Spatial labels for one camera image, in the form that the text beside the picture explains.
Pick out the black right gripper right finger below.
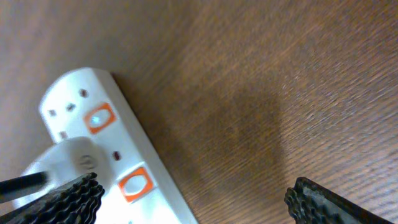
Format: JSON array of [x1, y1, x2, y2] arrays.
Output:
[[284, 177, 392, 224]]

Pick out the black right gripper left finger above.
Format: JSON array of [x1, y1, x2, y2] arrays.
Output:
[[1, 172, 105, 224]]

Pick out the white USB charger plug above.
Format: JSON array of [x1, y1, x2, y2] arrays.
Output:
[[12, 137, 113, 208]]

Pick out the white power strip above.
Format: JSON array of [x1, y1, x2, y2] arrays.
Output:
[[39, 68, 196, 223]]

